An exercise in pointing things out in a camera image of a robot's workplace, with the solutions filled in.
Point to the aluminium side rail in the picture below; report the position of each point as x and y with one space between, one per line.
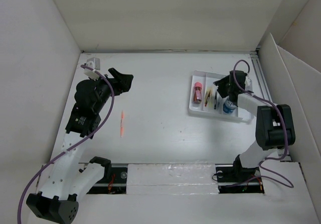
274 127

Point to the blue gel pen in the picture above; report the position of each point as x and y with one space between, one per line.
218 101

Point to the blue labelled round jar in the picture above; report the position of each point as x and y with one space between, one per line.
229 107

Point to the orange highlighter pen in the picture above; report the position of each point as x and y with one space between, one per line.
122 124

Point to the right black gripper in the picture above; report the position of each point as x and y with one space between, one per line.
221 83

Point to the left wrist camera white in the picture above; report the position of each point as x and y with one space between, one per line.
91 65

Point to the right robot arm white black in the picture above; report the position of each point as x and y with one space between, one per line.
246 164

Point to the red gel pen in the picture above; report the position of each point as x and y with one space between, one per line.
208 98

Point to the pink capped marker case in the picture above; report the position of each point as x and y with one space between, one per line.
197 97

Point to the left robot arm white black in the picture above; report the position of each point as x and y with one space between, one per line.
58 199

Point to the black gel pen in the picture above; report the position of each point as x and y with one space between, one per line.
215 100

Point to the white divided organizer tray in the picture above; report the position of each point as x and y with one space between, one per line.
212 103

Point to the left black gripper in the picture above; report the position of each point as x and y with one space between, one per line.
124 82

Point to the black mounting rail base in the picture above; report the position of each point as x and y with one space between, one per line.
116 184

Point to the short yellow highlighter pen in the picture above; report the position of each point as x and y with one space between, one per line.
206 94

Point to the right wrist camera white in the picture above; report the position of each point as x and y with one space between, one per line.
248 83

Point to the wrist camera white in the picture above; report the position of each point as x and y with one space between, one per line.
248 83
91 65

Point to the white folded cardboard panel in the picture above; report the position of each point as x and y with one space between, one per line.
293 82

